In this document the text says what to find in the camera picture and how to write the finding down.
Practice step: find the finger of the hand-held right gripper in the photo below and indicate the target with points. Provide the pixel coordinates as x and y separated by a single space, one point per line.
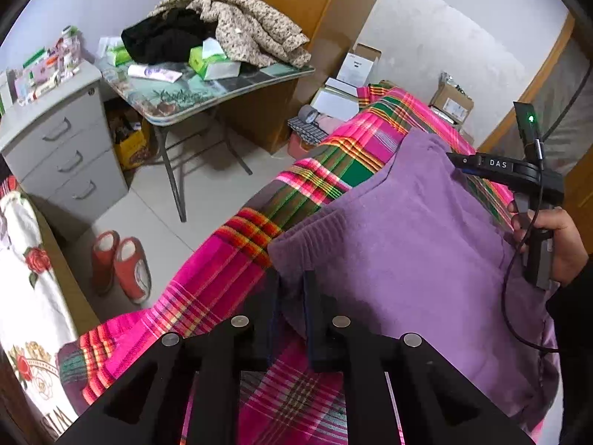
465 162

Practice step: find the pink green plaid bed sheet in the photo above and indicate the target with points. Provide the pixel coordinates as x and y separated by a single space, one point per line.
217 287

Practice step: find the purple fleece garment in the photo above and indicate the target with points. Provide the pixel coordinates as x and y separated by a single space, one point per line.
407 250

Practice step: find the white floral bed sheet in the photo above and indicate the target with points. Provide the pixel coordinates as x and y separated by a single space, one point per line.
28 287

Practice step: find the stack of white flat boxes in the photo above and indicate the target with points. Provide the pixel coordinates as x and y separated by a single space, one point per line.
333 97

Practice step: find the person's right hand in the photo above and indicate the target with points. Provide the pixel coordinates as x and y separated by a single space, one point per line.
567 245

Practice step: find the green tissue box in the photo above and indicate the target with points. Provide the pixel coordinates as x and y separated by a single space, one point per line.
213 62

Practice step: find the folding table with printed top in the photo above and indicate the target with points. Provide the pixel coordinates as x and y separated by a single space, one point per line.
185 97

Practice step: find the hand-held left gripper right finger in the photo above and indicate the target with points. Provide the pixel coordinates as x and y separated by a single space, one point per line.
310 315

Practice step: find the red slipper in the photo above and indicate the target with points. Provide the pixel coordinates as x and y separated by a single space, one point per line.
104 259
134 269

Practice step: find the white box with dark label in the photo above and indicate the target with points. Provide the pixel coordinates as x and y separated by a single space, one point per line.
359 65

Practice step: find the yellow bag under table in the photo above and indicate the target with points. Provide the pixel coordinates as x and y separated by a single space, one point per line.
134 143

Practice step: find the checked cloth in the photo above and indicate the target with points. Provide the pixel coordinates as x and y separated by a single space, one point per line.
305 129

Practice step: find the floral quilted jacket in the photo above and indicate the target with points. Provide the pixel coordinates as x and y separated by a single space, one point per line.
245 23

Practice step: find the green white tissue pack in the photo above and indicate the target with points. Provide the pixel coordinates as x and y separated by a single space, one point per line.
113 51

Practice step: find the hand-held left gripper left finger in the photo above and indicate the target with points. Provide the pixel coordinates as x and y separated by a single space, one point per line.
273 299

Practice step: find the wooden wardrobe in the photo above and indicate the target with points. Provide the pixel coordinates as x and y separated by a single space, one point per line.
301 18

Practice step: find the grey tape roll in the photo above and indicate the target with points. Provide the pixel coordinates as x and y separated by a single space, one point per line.
308 115

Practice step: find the brown cardboard parcel box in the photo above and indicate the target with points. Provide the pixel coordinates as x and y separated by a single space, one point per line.
451 99

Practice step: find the person's right forearm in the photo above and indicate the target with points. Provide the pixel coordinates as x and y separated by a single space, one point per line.
574 333

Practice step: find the white tube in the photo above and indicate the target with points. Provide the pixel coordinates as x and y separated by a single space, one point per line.
155 73

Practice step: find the pile of medicine boxes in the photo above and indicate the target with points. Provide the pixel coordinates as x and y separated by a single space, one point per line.
41 69

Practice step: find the grey drawer cabinet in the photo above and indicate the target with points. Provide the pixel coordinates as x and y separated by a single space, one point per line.
65 148

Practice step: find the black garment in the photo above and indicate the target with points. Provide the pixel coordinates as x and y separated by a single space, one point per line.
162 37

